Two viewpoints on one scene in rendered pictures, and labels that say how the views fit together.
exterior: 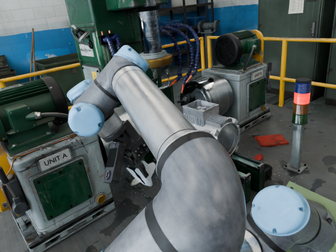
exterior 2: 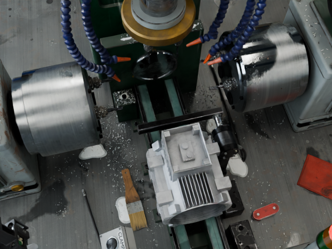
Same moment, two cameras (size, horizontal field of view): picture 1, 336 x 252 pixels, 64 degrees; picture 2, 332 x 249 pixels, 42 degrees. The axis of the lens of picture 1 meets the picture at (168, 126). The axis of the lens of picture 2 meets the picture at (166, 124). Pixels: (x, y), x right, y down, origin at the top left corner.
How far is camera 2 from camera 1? 0.93 m
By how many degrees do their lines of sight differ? 42
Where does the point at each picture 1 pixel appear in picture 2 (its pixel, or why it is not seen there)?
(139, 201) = (72, 195)
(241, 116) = (309, 114)
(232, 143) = (215, 206)
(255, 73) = not seen: outside the picture
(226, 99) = (282, 98)
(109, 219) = (26, 205)
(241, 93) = (324, 91)
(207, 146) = not seen: outside the picture
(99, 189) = (16, 179)
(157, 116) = not seen: outside the picture
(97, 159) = (9, 161)
